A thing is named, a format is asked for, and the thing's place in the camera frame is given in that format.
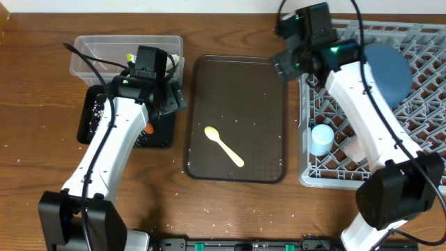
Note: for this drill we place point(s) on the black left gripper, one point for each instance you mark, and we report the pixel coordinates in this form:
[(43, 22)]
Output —
[(175, 101)]

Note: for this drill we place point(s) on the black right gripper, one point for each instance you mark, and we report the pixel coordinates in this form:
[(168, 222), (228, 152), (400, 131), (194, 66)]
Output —
[(283, 67)]

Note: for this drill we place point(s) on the orange carrot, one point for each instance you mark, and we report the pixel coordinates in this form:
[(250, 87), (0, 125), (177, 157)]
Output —
[(149, 129)]

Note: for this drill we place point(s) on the white paper napkin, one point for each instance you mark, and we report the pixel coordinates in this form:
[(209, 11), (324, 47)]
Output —
[(172, 63)]

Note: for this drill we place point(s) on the silver green snack wrapper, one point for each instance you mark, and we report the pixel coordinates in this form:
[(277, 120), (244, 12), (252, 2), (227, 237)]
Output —
[(131, 58)]

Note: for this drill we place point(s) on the yellow plastic spoon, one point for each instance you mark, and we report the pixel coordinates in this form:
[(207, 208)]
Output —
[(214, 135)]

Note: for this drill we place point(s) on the white rice pile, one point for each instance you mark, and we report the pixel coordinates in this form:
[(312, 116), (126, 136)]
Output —
[(97, 111)]

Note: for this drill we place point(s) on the light blue cup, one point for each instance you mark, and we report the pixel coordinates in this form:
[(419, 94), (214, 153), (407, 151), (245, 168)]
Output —
[(322, 138)]

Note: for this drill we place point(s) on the dark blue plate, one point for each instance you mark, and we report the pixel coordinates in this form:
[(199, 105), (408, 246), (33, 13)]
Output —
[(391, 72)]

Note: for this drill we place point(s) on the pink cup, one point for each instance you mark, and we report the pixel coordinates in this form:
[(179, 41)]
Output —
[(355, 149)]

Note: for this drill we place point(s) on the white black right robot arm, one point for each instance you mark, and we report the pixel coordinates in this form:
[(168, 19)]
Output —
[(404, 180)]

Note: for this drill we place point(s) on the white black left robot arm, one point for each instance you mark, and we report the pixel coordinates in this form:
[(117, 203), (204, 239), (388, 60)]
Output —
[(83, 216)]

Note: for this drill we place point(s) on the clear plastic waste bin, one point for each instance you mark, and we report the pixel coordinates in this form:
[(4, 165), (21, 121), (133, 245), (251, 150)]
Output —
[(115, 48)]

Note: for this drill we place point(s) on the grey dishwasher rack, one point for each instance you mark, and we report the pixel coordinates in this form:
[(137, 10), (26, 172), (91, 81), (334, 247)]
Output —
[(421, 113)]

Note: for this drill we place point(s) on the black rectangular tray bin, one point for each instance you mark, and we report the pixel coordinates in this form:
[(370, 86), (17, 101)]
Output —
[(163, 128)]

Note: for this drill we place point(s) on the brown serving tray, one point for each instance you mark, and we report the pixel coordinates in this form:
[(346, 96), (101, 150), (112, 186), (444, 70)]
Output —
[(243, 98)]

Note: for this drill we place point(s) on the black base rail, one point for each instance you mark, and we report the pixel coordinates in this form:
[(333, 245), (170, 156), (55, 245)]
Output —
[(278, 245)]

